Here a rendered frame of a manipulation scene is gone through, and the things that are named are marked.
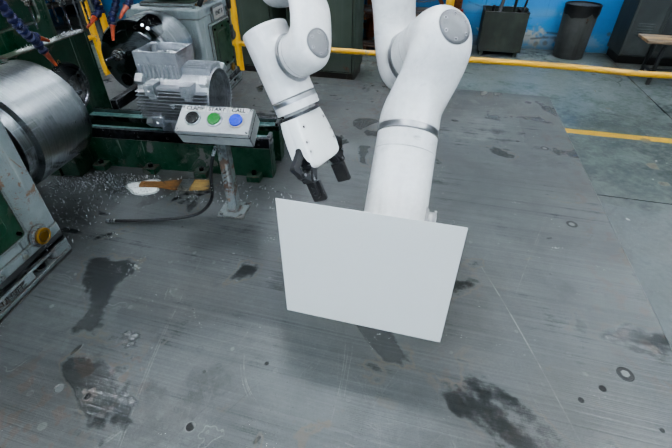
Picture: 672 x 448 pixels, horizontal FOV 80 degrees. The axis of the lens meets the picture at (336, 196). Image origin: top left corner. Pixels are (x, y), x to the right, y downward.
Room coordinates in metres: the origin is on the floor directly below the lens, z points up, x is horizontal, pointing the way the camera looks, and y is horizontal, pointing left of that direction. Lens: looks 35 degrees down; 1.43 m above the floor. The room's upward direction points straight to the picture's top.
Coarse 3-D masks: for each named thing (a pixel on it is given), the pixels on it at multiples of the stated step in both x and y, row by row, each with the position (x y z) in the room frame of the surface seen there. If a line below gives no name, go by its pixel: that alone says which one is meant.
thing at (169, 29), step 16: (144, 16) 1.41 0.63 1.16; (160, 16) 1.45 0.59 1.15; (128, 32) 1.34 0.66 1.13; (144, 32) 1.34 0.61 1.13; (160, 32) 1.36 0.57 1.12; (176, 32) 1.43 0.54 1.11; (112, 48) 1.35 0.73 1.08; (128, 48) 1.34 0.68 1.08; (112, 64) 1.35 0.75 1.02; (128, 64) 1.34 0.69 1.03; (128, 80) 1.34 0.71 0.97
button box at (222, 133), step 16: (208, 112) 0.83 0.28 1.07; (224, 112) 0.83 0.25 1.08; (240, 112) 0.83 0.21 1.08; (176, 128) 0.80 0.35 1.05; (192, 128) 0.80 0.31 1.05; (208, 128) 0.80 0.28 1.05; (224, 128) 0.79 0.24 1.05; (240, 128) 0.79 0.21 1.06; (256, 128) 0.83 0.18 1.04; (224, 144) 0.81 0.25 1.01; (240, 144) 0.80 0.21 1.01
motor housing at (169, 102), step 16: (192, 64) 1.07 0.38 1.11; (208, 64) 1.08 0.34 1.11; (160, 80) 1.05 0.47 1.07; (176, 80) 1.04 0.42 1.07; (192, 80) 1.04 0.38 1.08; (224, 80) 1.16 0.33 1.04; (144, 96) 1.03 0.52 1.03; (160, 96) 1.01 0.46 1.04; (176, 96) 1.01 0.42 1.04; (208, 96) 1.01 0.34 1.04; (224, 96) 1.15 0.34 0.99; (144, 112) 1.03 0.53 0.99; (160, 112) 1.01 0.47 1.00; (176, 112) 1.01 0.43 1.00
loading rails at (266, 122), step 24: (96, 120) 1.17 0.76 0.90; (120, 120) 1.16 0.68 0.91; (144, 120) 1.15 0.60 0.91; (264, 120) 1.13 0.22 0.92; (96, 144) 1.07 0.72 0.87; (120, 144) 1.05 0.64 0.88; (144, 144) 1.04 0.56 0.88; (168, 144) 1.03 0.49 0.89; (192, 144) 1.02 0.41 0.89; (264, 144) 0.99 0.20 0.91; (96, 168) 1.03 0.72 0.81; (144, 168) 1.01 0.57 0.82; (168, 168) 1.04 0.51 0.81; (192, 168) 1.03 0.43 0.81; (216, 168) 1.02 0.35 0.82; (240, 168) 1.00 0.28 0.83; (264, 168) 0.99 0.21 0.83
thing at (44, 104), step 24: (0, 72) 0.84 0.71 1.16; (24, 72) 0.86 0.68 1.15; (48, 72) 0.90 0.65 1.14; (0, 96) 0.76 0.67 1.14; (24, 96) 0.80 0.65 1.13; (48, 96) 0.84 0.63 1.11; (72, 96) 0.89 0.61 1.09; (24, 120) 0.75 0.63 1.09; (48, 120) 0.79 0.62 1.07; (72, 120) 0.85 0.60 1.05; (24, 144) 0.72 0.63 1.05; (48, 144) 0.76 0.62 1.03; (72, 144) 0.83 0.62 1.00; (48, 168) 0.76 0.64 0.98
